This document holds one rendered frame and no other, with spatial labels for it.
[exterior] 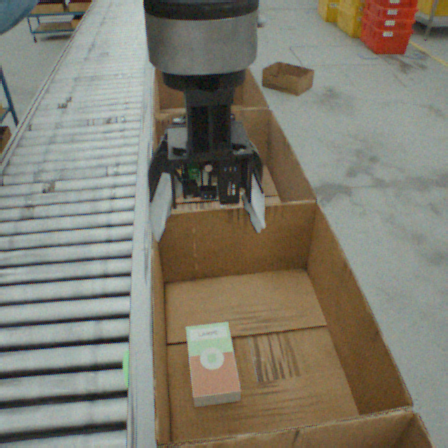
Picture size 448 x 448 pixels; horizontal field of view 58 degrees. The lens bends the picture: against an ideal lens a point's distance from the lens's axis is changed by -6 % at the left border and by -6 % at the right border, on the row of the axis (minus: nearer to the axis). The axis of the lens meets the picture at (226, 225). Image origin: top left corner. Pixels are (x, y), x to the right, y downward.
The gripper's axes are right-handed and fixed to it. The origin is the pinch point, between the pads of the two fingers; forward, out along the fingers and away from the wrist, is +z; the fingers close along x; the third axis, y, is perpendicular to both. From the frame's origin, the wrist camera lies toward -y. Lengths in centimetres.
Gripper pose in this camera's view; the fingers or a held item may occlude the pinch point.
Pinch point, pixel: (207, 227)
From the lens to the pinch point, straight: 49.3
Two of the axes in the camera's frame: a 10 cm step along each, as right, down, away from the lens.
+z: 0.0, 7.6, 6.5
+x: 9.9, -0.8, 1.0
